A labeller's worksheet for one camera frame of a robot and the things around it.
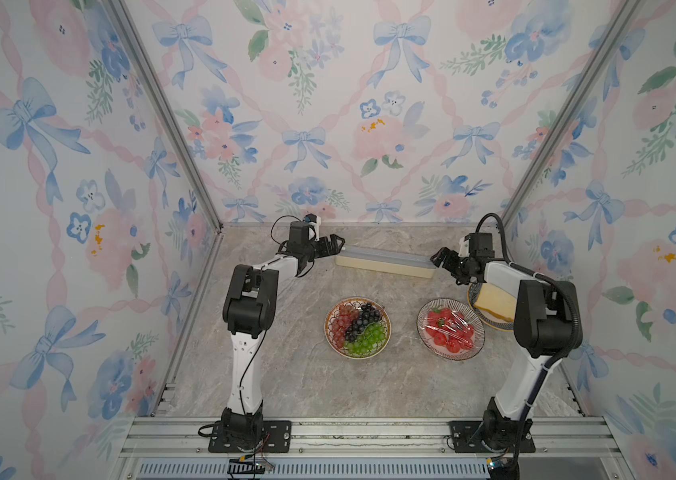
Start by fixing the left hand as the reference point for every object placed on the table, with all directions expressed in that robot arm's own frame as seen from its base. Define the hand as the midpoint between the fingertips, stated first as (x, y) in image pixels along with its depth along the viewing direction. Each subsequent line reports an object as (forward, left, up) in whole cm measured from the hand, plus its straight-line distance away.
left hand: (338, 239), depth 104 cm
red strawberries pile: (-31, -34, -5) cm, 46 cm away
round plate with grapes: (-22, -6, -6) cm, 23 cm away
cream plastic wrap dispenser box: (-6, -21, -5) cm, 22 cm away
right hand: (-7, -36, -3) cm, 37 cm away
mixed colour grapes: (-32, -7, -6) cm, 33 cm away
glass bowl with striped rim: (-26, -42, -7) cm, 49 cm away
